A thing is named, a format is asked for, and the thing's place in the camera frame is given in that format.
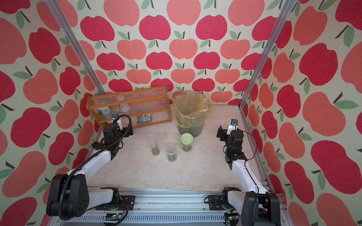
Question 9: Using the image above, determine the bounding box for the white bottle on shelf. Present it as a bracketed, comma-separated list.
[117, 96, 130, 113]

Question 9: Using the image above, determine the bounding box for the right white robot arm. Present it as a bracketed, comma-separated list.
[204, 122, 281, 226]

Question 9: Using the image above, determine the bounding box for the aluminium frame post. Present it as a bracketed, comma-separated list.
[45, 0, 107, 95]
[239, 0, 297, 112]

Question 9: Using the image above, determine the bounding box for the left aluminium frame post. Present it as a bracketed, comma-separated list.
[45, 0, 107, 95]

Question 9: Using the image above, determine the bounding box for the orange wooden shelf rack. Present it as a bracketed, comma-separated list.
[86, 85, 171, 129]

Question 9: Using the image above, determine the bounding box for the grey bin with yellow bag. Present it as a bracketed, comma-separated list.
[171, 91, 213, 137]

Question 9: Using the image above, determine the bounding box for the right aluminium frame post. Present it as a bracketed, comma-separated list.
[239, 0, 297, 112]

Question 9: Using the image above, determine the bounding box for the small circuit board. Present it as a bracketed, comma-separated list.
[105, 213, 123, 221]

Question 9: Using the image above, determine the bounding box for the green packet on shelf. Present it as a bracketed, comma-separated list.
[137, 114, 152, 124]

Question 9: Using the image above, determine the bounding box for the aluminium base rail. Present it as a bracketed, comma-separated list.
[50, 187, 292, 226]

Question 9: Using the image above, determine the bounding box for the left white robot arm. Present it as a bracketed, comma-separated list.
[46, 123, 133, 221]

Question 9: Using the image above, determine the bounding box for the green jar lid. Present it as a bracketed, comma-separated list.
[181, 133, 193, 145]

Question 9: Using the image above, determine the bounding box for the white printed cup on shelf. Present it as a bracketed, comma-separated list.
[98, 106, 111, 116]

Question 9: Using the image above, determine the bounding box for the glass jar with mung beans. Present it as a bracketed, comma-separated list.
[181, 143, 192, 152]

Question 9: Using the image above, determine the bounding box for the tall clear jar with beans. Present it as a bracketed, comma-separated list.
[147, 134, 160, 155]

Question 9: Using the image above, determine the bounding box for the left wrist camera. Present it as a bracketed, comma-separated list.
[112, 115, 123, 130]

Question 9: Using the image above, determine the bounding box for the short clear jar with beans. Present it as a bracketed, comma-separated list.
[166, 145, 177, 162]

